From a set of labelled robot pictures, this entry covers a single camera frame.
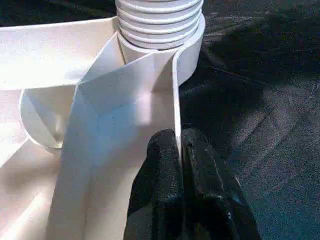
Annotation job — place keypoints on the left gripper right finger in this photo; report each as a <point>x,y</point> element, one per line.
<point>212,205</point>

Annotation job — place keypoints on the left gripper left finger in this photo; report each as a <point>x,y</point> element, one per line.
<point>155,187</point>

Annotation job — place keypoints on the white plastic table top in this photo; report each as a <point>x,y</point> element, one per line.
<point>75,100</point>

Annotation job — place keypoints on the white plastic table leg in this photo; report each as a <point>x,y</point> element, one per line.
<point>160,22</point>

